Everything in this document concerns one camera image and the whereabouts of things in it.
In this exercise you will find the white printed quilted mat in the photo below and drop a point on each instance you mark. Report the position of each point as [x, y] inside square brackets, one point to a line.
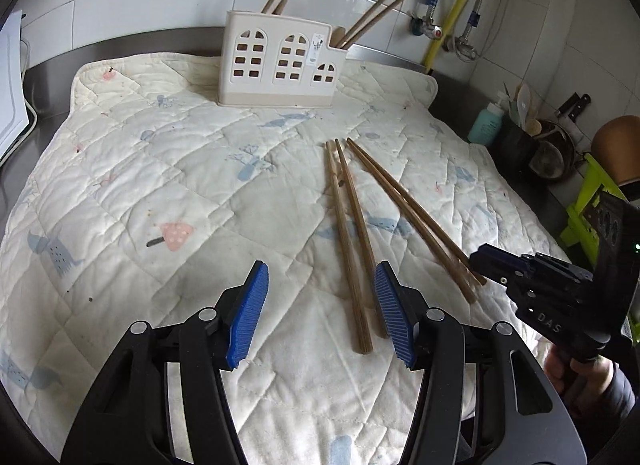
[200, 195]

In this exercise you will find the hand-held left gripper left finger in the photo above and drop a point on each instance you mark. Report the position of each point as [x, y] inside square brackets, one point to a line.
[247, 315]

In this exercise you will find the red knob water valve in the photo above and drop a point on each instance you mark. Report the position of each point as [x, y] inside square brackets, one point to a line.
[426, 27]

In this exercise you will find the teal pump bottle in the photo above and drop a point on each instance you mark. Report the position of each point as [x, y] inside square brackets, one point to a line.
[487, 125]

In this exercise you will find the wooden spoon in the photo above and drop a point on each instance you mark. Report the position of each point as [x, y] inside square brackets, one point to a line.
[533, 127]

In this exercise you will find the metal water valve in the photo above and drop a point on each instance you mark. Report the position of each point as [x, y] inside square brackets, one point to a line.
[462, 47]

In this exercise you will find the brown round board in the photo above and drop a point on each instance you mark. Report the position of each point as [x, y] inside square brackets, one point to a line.
[617, 145]

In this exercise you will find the white countertop appliance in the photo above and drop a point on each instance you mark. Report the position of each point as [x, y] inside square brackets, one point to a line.
[10, 85]

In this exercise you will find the cream plastic utensil holder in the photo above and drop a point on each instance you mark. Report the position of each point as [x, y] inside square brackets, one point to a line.
[280, 70]

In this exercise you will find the white rice paddle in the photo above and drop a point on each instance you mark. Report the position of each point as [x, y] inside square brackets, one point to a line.
[522, 102]

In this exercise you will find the black utensil container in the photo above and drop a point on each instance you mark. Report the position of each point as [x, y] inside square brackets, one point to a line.
[517, 152]

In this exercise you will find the lime green plastic stool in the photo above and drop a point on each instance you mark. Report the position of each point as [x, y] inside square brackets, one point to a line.
[590, 205]

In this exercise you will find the person's right hand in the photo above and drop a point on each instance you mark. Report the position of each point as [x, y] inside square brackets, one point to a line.
[557, 370]

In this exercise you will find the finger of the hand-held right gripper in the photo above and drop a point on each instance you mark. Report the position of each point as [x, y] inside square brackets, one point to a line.
[505, 252]
[490, 267]

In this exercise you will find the person's right forearm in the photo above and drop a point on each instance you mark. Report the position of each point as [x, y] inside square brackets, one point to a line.
[620, 395]

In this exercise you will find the dark metal pan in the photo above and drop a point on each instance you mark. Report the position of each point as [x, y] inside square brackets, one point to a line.
[550, 157]

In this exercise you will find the yellow gas pipe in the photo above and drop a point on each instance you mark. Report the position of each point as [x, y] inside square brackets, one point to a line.
[462, 0]

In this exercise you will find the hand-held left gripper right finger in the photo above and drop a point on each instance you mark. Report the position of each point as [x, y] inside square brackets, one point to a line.
[395, 315]

